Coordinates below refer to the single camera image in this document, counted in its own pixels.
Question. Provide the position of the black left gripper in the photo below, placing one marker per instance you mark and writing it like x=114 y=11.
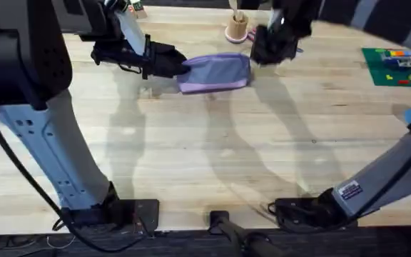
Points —
x=162 y=59

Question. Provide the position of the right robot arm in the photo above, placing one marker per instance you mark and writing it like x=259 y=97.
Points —
x=376 y=178

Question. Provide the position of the black centre post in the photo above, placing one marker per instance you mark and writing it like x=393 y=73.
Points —
x=234 y=232

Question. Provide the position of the green board with toy blocks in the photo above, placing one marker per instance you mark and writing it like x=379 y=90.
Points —
x=392 y=68

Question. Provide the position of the purple soft zip bag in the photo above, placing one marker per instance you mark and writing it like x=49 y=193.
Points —
x=214 y=73

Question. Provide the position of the black upright wrist plate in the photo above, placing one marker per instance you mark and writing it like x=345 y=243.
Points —
x=147 y=57

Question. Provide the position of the small cardboard box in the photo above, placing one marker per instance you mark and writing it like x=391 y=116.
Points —
x=137 y=9

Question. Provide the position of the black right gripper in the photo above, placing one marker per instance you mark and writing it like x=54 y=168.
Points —
x=280 y=44

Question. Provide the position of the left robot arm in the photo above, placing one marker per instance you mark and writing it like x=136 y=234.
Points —
x=59 y=150

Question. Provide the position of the wooden utensil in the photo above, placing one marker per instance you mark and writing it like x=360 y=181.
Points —
x=235 y=9

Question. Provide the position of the tan cup on white base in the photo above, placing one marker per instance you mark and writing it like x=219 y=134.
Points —
x=237 y=30

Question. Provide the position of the black rail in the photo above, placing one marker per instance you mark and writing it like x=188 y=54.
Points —
x=334 y=244

